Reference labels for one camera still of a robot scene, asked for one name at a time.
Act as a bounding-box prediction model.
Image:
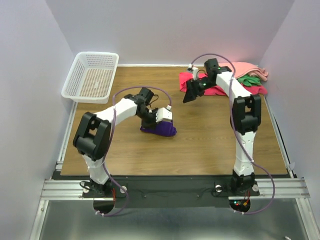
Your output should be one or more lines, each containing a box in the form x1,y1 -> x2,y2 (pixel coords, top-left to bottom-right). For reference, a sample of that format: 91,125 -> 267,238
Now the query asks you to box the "salmon pink towel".
232,62 -> 269,82

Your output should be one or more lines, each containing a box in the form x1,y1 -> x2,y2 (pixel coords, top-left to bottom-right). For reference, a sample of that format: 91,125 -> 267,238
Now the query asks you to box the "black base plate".
51,174 -> 261,208

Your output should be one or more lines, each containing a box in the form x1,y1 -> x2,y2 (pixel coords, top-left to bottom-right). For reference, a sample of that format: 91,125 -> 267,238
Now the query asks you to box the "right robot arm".
183,58 -> 262,195

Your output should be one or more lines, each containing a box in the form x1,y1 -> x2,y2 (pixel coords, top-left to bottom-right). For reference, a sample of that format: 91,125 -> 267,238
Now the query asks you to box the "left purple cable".
96,86 -> 173,217

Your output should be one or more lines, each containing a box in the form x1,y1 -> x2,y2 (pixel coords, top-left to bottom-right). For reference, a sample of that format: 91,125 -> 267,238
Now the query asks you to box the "hot pink towel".
179,72 -> 268,97

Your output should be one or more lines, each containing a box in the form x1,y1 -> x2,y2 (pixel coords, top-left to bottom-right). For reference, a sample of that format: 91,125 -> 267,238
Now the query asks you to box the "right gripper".
181,77 -> 215,104

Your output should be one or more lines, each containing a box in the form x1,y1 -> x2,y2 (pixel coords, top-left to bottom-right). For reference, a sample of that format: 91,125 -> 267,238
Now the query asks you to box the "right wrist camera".
187,63 -> 199,80

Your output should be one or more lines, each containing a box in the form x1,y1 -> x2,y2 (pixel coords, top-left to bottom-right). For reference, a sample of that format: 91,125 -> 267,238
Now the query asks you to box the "white plastic basket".
61,51 -> 119,104

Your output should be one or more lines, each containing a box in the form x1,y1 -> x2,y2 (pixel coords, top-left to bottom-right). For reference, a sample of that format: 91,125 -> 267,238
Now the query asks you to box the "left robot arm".
73,87 -> 158,197

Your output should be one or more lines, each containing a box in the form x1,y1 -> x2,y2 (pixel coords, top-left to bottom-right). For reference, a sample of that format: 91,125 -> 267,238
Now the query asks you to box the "purple towel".
140,121 -> 178,137

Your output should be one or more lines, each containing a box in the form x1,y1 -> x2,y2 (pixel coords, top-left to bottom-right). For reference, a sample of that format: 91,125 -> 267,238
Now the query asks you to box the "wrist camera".
187,63 -> 199,80
155,107 -> 173,123

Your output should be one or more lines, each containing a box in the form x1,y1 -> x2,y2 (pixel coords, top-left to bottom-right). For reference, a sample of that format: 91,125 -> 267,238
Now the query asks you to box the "green towel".
237,74 -> 262,87

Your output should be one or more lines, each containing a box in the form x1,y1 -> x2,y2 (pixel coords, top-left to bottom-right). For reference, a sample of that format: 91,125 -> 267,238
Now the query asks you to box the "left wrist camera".
155,107 -> 173,123

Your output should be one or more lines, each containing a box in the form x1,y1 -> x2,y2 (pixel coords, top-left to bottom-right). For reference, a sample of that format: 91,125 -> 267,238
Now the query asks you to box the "aluminium frame rail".
40,178 -> 310,201

